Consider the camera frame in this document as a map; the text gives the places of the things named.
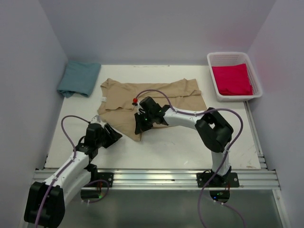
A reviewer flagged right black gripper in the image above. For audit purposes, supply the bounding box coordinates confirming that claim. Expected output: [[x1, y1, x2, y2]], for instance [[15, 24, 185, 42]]
[[134, 111, 154, 134]]

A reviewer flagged beige t shirt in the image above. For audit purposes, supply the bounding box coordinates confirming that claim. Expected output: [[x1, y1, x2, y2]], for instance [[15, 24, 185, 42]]
[[97, 78, 207, 142]]

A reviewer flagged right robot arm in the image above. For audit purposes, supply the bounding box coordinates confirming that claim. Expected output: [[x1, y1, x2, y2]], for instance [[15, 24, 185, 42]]
[[133, 96, 233, 187]]

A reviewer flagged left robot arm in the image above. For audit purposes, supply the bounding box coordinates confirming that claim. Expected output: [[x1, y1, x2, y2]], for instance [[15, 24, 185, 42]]
[[24, 123, 122, 228]]

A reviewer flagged teal folded t shirt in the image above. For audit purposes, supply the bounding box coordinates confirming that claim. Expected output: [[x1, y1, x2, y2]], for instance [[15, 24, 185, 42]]
[[57, 60, 101, 98]]

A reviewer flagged white plastic basket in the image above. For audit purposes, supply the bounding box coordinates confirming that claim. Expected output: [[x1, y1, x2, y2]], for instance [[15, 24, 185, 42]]
[[207, 52, 263, 102]]

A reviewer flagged red folded t shirt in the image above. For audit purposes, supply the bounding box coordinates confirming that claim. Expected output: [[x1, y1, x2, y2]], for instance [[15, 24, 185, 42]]
[[212, 64, 253, 96]]

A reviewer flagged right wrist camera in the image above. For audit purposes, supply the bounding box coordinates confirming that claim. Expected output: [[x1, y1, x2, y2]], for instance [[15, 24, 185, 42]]
[[133, 98, 145, 114]]

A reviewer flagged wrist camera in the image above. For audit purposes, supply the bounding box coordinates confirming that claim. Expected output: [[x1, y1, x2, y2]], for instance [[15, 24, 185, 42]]
[[90, 115, 101, 124], [133, 98, 145, 114]]

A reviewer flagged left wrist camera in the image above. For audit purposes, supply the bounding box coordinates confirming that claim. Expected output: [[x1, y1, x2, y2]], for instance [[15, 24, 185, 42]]
[[90, 115, 101, 124]]

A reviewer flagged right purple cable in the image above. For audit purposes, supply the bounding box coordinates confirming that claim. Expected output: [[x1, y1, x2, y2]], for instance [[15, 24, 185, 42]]
[[135, 89, 247, 228]]

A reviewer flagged purple cable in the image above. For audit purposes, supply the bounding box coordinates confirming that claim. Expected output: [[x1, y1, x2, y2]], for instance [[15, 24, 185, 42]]
[[34, 115, 110, 228], [135, 89, 247, 228]]

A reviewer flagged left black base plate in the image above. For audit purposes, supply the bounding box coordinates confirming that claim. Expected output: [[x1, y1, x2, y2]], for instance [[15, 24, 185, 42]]
[[91, 172, 114, 189]]

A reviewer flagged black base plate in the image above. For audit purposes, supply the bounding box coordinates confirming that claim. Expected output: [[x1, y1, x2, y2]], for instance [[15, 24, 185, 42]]
[[91, 172, 114, 189], [196, 171, 240, 188]]

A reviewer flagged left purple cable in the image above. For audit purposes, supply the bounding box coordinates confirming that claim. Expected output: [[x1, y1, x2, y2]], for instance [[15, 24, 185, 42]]
[[34, 115, 110, 228]]

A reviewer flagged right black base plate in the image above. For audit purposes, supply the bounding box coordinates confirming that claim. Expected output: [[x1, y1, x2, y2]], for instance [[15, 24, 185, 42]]
[[196, 171, 240, 188]]

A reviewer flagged aluminium rail frame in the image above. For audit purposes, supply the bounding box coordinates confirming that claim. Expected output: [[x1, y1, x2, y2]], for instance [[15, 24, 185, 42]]
[[19, 101, 285, 228]]

